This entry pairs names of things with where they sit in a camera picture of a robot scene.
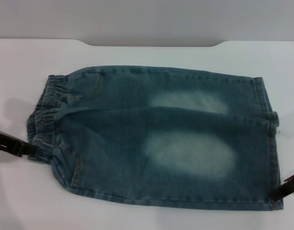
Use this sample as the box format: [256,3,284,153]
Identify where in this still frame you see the blue denim shorts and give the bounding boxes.
[24,65,285,212]

